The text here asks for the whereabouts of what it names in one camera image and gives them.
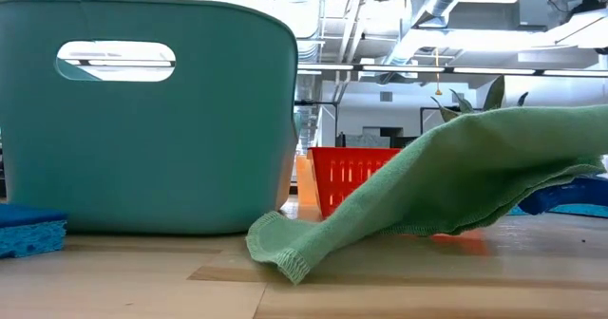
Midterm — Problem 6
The green cloth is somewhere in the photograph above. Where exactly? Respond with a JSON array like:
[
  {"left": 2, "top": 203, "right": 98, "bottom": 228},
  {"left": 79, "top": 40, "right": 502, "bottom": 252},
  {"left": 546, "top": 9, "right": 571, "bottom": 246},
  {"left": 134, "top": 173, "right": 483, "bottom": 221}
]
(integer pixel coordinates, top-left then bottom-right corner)
[{"left": 245, "top": 104, "right": 608, "bottom": 285}]

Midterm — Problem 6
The teal plastic bin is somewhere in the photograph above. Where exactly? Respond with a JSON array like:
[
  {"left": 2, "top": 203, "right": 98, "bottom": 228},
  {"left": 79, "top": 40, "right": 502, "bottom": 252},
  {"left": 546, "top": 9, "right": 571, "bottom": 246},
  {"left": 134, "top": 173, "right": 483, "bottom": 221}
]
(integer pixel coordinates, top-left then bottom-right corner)
[{"left": 0, "top": 0, "right": 299, "bottom": 235}]

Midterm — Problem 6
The yellow hanging pendant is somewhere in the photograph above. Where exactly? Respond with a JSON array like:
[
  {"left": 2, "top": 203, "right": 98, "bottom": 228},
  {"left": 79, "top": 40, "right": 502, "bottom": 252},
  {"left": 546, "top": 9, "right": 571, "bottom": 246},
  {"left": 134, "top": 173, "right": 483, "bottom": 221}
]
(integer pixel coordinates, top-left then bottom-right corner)
[{"left": 433, "top": 47, "right": 444, "bottom": 97}]

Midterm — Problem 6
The potted plant white pot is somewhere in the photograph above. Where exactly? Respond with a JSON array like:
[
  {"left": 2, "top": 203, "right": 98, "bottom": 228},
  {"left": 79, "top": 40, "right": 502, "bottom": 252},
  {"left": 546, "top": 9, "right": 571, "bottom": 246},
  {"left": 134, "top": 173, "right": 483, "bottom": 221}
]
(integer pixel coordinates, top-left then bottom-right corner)
[{"left": 430, "top": 75, "right": 529, "bottom": 123}]

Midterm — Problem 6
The red plastic basket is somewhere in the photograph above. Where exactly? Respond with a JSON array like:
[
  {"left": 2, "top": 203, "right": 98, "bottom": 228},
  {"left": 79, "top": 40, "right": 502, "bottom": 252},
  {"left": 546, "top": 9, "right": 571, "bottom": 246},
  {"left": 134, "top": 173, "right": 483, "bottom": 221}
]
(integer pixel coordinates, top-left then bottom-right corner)
[{"left": 307, "top": 146, "right": 403, "bottom": 219}]

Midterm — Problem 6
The orange plastic tray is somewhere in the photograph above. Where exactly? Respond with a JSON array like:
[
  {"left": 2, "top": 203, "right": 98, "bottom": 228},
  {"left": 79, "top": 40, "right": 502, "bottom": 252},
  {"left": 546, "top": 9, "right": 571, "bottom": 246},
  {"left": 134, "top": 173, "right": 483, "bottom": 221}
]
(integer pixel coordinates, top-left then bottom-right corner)
[{"left": 294, "top": 155, "right": 325, "bottom": 223}]

